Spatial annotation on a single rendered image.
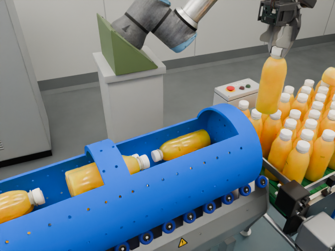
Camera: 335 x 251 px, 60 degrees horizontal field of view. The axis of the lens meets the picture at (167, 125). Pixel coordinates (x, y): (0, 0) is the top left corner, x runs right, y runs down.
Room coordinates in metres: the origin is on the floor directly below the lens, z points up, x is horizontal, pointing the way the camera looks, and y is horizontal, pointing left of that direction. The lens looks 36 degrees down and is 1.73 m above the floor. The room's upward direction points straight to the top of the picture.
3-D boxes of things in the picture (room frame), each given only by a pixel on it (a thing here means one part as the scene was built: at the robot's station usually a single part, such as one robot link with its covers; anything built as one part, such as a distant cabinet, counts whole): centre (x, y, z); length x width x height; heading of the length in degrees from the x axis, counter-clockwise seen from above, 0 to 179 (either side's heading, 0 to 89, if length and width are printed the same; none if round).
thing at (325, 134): (0.80, -0.56, 1.10); 0.04 x 0.04 x 0.02
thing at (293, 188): (0.64, -0.41, 0.95); 0.10 x 0.07 x 0.10; 29
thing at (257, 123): (0.94, -0.34, 1.00); 0.07 x 0.07 x 0.19
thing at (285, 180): (0.84, -0.35, 0.96); 0.40 x 0.01 x 0.03; 29
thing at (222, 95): (1.15, -0.32, 1.05); 0.20 x 0.10 x 0.10; 119
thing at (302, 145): (0.74, -0.45, 1.10); 0.04 x 0.04 x 0.02
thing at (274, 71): (0.82, -0.33, 1.29); 0.07 x 0.07 x 0.19
